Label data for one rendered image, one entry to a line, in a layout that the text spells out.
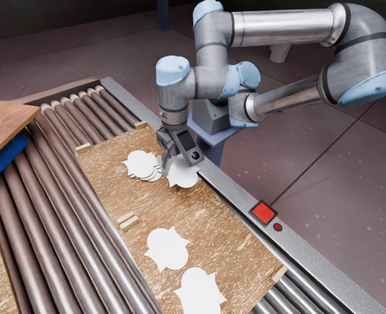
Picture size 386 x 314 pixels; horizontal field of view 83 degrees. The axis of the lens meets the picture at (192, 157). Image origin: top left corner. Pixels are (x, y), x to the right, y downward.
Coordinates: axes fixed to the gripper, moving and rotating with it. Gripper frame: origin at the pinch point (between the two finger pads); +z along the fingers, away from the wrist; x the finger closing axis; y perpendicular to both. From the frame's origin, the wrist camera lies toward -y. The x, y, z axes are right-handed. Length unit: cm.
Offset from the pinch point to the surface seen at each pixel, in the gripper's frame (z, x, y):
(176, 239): 11.7, 11.7, -14.6
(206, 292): 12.0, 13.4, -31.3
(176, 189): 12.3, 0.9, 1.2
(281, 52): 85, -314, 163
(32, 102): 10, 31, 88
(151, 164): 9.4, 3.1, 15.2
